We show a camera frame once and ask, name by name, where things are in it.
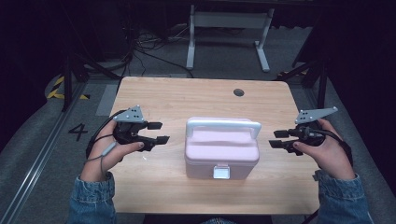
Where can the black metal stand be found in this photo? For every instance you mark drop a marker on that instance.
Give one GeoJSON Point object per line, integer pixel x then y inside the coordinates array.
{"type": "Point", "coordinates": [322, 84]}
{"type": "Point", "coordinates": [67, 81]}

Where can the dark round table grommet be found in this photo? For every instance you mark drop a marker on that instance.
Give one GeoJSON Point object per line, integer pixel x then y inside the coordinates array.
{"type": "Point", "coordinates": [238, 92]}

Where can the metal floor rail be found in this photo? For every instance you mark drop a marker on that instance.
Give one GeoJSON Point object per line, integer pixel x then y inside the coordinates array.
{"type": "Point", "coordinates": [34, 165]}

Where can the person's right hand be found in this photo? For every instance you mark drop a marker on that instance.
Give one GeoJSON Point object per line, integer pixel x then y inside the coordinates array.
{"type": "Point", "coordinates": [331, 157]}

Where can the person's denim lap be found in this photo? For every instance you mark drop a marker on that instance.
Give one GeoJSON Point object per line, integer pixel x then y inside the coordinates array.
{"type": "Point", "coordinates": [218, 221]}

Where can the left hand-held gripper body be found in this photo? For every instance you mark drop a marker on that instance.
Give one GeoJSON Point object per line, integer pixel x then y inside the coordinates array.
{"type": "Point", "coordinates": [129, 116]}

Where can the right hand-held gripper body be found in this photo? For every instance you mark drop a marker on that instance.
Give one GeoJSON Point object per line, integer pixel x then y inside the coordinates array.
{"type": "Point", "coordinates": [311, 115]}

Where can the person's left hand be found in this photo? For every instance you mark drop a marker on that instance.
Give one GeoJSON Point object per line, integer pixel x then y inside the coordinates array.
{"type": "Point", "coordinates": [104, 157]}

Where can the white metal desk frame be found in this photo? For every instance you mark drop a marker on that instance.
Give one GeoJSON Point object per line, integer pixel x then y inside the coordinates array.
{"type": "Point", "coordinates": [229, 20]}

